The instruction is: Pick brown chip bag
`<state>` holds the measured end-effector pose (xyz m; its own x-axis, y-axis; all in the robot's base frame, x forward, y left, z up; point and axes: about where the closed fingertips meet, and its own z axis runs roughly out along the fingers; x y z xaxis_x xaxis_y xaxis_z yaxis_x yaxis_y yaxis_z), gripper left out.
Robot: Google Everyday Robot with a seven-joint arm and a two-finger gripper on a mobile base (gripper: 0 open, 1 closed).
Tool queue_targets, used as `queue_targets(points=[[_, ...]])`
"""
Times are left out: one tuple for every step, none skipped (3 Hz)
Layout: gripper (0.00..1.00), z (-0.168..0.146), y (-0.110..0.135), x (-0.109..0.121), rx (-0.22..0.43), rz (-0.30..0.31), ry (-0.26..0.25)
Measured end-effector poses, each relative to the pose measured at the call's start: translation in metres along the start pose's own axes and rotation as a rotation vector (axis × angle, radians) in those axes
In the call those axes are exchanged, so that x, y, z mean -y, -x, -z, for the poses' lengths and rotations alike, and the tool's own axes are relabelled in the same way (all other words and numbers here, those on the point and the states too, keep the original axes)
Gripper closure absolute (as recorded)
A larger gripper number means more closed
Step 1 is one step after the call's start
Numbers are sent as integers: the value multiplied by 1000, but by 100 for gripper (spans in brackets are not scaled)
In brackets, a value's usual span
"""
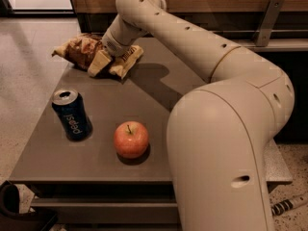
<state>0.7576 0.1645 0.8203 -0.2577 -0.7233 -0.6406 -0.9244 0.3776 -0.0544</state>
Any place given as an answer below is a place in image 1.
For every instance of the red apple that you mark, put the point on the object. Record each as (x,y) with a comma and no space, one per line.
(131,139)

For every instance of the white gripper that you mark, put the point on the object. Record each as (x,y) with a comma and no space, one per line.
(113,46)

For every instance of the grey table drawer front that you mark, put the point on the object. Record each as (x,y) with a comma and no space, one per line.
(86,210)

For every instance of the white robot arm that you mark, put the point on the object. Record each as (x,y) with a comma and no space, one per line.
(217,133)

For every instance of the blue Pepsi can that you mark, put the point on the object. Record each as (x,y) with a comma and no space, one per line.
(69,107)

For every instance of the right metal bracket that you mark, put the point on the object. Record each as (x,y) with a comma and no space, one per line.
(263,33)

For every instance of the brown chip bag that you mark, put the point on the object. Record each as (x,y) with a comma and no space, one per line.
(82,49)

